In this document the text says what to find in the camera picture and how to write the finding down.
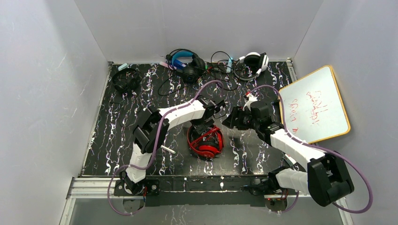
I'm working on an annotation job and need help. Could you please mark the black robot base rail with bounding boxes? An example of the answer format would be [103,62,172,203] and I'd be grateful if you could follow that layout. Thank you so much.
[145,175,282,207]

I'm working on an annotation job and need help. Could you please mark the yellow framed whiteboard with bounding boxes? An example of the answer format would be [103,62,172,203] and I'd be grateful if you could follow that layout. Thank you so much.
[279,65,351,143]

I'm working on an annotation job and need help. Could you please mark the light blue marker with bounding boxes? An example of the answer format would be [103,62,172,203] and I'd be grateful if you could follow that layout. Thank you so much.
[226,57,233,74]

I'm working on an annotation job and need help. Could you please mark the white headphones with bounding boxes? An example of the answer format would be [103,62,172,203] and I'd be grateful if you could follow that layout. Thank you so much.
[231,52,269,81]

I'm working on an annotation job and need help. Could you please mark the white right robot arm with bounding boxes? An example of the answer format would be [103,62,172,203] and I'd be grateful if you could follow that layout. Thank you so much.
[222,94,354,207]

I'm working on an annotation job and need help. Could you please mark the blue black headphones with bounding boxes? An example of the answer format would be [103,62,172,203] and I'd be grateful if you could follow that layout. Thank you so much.
[165,48,207,84]

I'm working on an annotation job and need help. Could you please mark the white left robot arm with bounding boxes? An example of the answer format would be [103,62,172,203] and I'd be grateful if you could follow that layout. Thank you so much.
[126,95,225,183]

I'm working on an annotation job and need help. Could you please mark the white green marker pen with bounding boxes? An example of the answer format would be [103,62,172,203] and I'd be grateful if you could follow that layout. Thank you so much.
[161,145,176,154]

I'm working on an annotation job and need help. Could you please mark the black cable on table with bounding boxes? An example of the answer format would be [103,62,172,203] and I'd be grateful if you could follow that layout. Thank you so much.
[210,51,243,92]

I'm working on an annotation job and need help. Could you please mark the pink marker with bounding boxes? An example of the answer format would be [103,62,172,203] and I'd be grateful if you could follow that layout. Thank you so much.
[159,61,174,70]

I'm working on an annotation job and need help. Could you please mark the red headphones with cable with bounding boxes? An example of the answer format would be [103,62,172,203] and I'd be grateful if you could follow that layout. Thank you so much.
[187,125,224,158]

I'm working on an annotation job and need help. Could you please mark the mint eraser block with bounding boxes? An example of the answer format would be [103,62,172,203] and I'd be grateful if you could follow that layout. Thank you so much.
[118,63,129,71]

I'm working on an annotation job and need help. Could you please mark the small white red box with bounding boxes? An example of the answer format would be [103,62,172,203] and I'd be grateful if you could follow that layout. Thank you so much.
[283,154,297,167]

